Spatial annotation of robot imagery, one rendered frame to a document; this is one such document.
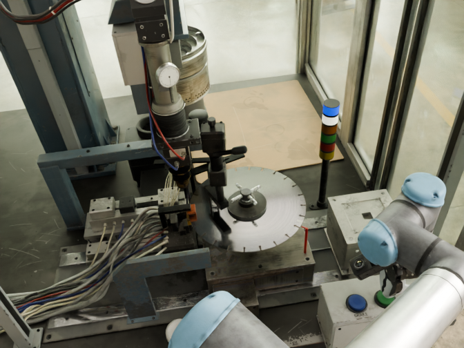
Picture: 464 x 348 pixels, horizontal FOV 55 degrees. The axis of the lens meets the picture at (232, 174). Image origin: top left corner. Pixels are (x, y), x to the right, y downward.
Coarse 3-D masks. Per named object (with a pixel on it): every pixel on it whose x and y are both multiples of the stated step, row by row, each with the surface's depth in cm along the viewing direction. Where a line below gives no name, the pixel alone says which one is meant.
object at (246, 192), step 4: (236, 184) 125; (240, 188) 124; (244, 188) 123; (248, 188) 123; (252, 188) 123; (256, 188) 123; (240, 192) 122; (244, 192) 122; (248, 192) 122; (252, 192) 123; (240, 196) 122; (244, 196) 121; (248, 196) 121; (232, 200) 121; (236, 200) 121; (244, 200) 123; (248, 200) 123; (252, 200) 120
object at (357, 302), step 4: (352, 296) 107; (356, 296) 107; (360, 296) 107; (348, 300) 106; (352, 300) 106; (356, 300) 106; (360, 300) 106; (364, 300) 106; (352, 304) 105; (356, 304) 105; (360, 304) 105; (364, 304) 105; (352, 308) 105; (356, 308) 105; (360, 308) 105; (364, 308) 105
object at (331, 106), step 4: (328, 100) 125; (332, 100) 125; (336, 100) 125; (324, 104) 123; (328, 104) 123; (332, 104) 123; (336, 104) 123; (324, 108) 124; (328, 108) 123; (332, 108) 122; (336, 108) 123; (324, 112) 125; (328, 112) 124; (332, 112) 123; (336, 112) 124; (328, 116) 124; (332, 116) 124
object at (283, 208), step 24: (240, 168) 137; (264, 168) 137; (264, 192) 129; (288, 192) 128; (192, 216) 124; (216, 216) 123; (264, 216) 122; (288, 216) 122; (216, 240) 117; (240, 240) 116; (264, 240) 116
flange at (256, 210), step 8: (256, 192) 128; (240, 200) 124; (256, 200) 125; (264, 200) 125; (232, 208) 124; (240, 208) 123; (248, 208) 123; (256, 208) 123; (264, 208) 123; (240, 216) 122; (248, 216) 121; (256, 216) 122
